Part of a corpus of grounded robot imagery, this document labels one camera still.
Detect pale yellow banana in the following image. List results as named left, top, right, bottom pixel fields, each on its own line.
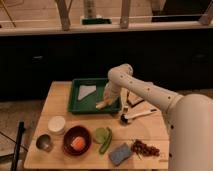
left=96, top=99, right=113, bottom=109

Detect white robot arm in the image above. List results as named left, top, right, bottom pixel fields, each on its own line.
left=104, top=64, right=213, bottom=171

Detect green plastic tray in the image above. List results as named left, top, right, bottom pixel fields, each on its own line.
left=67, top=78, right=122, bottom=114

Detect brown black-edged box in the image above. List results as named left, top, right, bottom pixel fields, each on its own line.
left=126, top=91, right=144, bottom=108

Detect green lime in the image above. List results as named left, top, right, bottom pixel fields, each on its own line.
left=93, top=127, right=108, bottom=144

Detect green chili pepper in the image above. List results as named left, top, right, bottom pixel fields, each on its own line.
left=99, top=127, right=112, bottom=154

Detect dark red bowl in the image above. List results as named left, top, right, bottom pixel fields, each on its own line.
left=63, top=125, right=91, bottom=156

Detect brown dried grape bunch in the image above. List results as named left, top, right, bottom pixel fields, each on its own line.
left=131, top=139, right=160, bottom=157

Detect orange fruit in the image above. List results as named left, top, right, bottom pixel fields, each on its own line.
left=71, top=136, right=86, bottom=151

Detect white round lidded container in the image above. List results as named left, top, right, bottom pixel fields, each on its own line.
left=48, top=116, right=66, bottom=135

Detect blue sponge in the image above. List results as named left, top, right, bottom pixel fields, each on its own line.
left=109, top=143, right=132, bottom=166

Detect green block on ledge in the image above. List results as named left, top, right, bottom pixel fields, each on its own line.
left=82, top=18, right=112, bottom=25

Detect small metal cup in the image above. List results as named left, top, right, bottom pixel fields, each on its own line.
left=36, top=134, right=53, bottom=152

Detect black pole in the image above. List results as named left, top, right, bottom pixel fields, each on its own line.
left=10, top=121, right=25, bottom=171

